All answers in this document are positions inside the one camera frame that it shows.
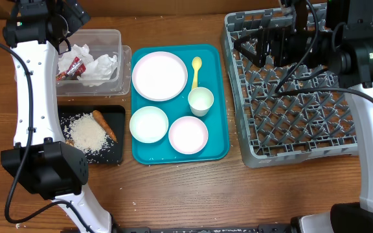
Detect small white bowl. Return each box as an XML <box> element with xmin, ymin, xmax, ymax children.
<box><xmin>130</xmin><ymin>106</ymin><xmax>169</xmax><ymax>144</ymax></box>

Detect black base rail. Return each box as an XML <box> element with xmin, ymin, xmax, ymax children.
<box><xmin>113</xmin><ymin>223</ymin><xmax>297</xmax><ymax>233</ymax></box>

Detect brown food chunk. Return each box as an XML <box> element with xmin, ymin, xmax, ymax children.
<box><xmin>65</xmin><ymin>140</ymin><xmax>74</xmax><ymax>146</ymax></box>

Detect yellow plastic spoon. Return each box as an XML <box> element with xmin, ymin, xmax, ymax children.
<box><xmin>191</xmin><ymin>56</ymin><xmax>202</xmax><ymax>90</ymax></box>

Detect teal serving tray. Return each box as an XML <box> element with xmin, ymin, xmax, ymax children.
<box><xmin>131</xmin><ymin>44</ymin><xmax>230</xmax><ymax>165</ymax></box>

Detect white bowl with rice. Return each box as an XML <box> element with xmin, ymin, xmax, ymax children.
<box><xmin>168</xmin><ymin>116</ymin><xmax>209</xmax><ymax>155</ymax></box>

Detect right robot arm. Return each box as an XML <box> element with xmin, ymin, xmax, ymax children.
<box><xmin>234</xmin><ymin>1</ymin><xmax>373</xmax><ymax>232</ymax></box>

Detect white napkin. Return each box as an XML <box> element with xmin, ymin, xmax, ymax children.
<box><xmin>58</xmin><ymin>44</ymin><xmax>94</xmax><ymax>72</ymax></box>
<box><xmin>77</xmin><ymin>54</ymin><xmax>117</xmax><ymax>87</ymax></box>

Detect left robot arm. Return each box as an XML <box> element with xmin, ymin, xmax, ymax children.
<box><xmin>1</xmin><ymin>0</ymin><xmax>118</xmax><ymax>232</ymax></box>

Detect left black cable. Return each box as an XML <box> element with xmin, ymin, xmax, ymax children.
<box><xmin>0</xmin><ymin>32</ymin><xmax>93</xmax><ymax>233</ymax></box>

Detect red snack wrapper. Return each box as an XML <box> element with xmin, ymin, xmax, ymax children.
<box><xmin>56</xmin><ymin>57</ymin><xmax>86</xmax><ymax>81</ymax></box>

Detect clear plastic bin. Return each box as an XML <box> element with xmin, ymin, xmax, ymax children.
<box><xmin>14</xmin><ymin>29</ymin><xmax>132</xmax><ymax>97</ymax></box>

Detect white paper cup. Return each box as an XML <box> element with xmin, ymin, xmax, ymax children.
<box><xmin>188</xmin><ymin>87</ymin><xmax>214</xmax><ymax>117</ymax></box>

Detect orange sweet potato stick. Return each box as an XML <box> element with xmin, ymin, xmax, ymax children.
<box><xmin>92</xmin><ymin>110</ymin><xmax>118</xmax><ymax>143</ymax></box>

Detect spilled white rice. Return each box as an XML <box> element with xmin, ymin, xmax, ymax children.
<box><xmin>60</xmin><ymin>113</ymin><xmax>115</xmax><ymax>157</ymax></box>

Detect grey dishwasher rack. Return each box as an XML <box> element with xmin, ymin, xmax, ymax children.
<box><xmin>223</xmin><ymin>2</ymin><xmax>359</xmax><ymax>168</ymax></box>

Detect black cable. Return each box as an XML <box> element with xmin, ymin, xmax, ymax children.
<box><xmin>0</xmin><ymin>32</ymin><xmax>93</xmax><ymax>233</ymax></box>
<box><xmin>273</xmin><ymin>0</ymin><xmax>373</xmax><ymax>130</ymax></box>

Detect large white plate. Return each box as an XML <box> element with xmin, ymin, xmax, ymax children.
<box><xmin>132</xmin><ymin>51</ymin><xmax>188</xmax><ymax>102</ymax></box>

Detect right black cable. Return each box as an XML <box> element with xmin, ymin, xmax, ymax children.
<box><xmin>273</xmin><ymin>0</ymin><xmax>373</xmax><ymax>130</ymax></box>

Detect black plastic tray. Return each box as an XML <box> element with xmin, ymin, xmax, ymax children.
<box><xmin>58</xmin><ymin>105</ymin><xmax>126</xmax><ymax>164</ymax></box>

